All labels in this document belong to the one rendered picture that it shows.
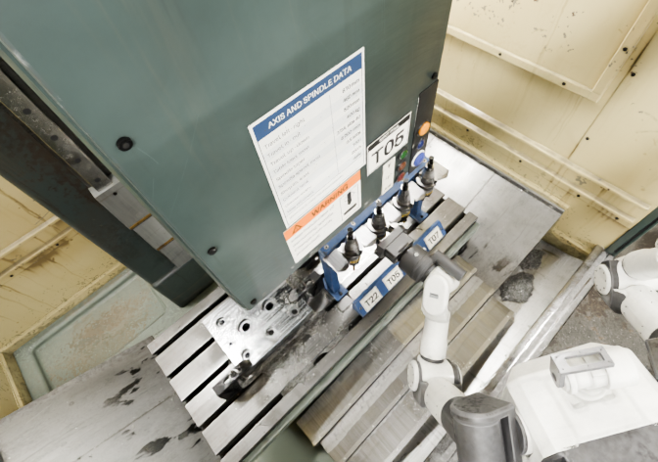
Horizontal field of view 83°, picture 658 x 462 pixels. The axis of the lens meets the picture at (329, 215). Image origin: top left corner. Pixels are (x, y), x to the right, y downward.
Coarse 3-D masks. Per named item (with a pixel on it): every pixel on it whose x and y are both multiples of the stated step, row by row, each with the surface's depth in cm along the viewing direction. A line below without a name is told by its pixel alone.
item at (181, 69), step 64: (0, 0) 19; (64, 0) 21; (128, 0) 23; (192, 0) 26; (256, 0) 29; (320, 0) 33; (384, 0) 39; (448, 0) 47; (64, 64) 23; (128, 64) 25; (192, 64) 28; (256, 64) 32; (320, 64) 38; (384, 64) 46; (128, 128) 28; (192, 128) 32; (384, 128) 55; (192, 192) 36; (256, 192) 43; (192, 256) 45; (256, 256) 52
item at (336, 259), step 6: (336, 252) 107; (324, 258) 107; (330, 258) 106; (336, 258) 106; (342, 258) 106; (348, 258) 106; (330, 264) 106; (336, 264) 105; (342, 264) 105; (348, 264) 105; (336, 270) 104; (342, 270) 104
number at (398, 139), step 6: (402, 126) 59; (396, 132) 59; (402, 132) 60; (390, 138) 58; (396, 138) 60; (402, 138) 62; (384, 144) 58; (390, 144) 60; (396, 144) 61; (384, 150) 59; (390, 150) 61; (384, 156) 61
